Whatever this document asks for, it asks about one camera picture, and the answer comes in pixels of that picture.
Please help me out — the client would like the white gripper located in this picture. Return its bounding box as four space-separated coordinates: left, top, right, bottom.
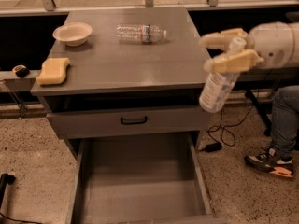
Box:
200 21 294 74

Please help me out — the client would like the small white-capped plastic bottle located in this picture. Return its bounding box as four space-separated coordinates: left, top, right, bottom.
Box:
199 37 247 113

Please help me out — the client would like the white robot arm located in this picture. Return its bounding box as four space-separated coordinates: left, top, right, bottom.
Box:
200 21 299 74

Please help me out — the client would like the clear water bottle lying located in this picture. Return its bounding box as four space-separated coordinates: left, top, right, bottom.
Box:
116 24 167 44

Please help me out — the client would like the grey drawer cabinet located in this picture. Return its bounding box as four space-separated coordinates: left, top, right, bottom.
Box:
30 6 223 224

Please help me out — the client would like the open middle drawer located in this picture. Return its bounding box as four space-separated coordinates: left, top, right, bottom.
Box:
65 133 227 224

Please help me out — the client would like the person leg in jeans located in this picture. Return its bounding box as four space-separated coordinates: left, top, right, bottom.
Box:
271 86 299 157

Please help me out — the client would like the black power adapter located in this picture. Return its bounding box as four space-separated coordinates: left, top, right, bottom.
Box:
203 142 222 153

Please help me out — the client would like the sneaker shoe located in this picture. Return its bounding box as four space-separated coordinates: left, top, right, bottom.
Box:
244 147 293 178

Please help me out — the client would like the white bowl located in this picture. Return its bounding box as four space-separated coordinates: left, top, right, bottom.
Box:
52 22 93 47

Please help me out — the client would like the yellow sponge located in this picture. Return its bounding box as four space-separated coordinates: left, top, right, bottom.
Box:
36 58 70 86

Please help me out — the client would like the black object at left edge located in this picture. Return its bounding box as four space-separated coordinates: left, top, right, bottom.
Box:
0 173 16 207

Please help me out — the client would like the grey ledge rail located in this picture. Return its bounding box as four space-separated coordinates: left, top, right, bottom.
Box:
238 67 299 82

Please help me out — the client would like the top drawer with black handle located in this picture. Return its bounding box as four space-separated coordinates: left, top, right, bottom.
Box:
47 105 211 139

